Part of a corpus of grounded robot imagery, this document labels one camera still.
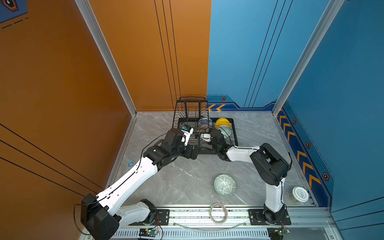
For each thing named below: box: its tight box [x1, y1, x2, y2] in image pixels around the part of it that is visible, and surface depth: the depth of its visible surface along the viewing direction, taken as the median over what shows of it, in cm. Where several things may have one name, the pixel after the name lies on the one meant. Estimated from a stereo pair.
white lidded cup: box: [292, 186, 309, 203], surface depth 76 cm
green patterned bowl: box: [213, 174, 236, 197], surface depth 84 cm
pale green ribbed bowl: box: [217, 125, 232, 138], surface depth 104 cm
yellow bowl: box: [214, 117, 232, 130], surface depth 105 cm
